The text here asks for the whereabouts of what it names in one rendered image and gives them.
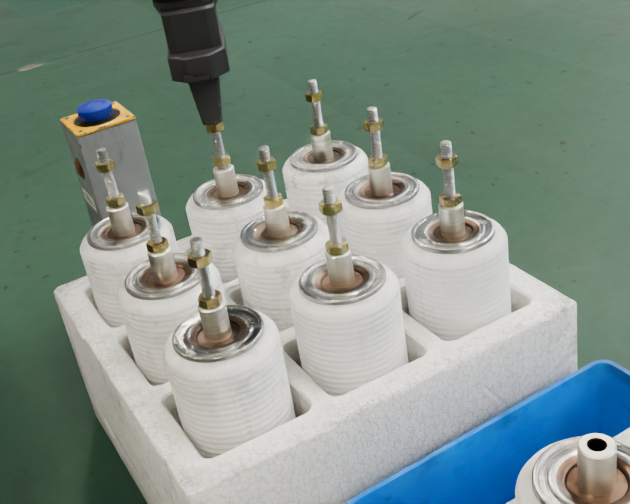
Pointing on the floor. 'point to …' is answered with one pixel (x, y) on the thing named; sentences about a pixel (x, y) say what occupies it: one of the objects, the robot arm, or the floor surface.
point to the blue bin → (519, 439)
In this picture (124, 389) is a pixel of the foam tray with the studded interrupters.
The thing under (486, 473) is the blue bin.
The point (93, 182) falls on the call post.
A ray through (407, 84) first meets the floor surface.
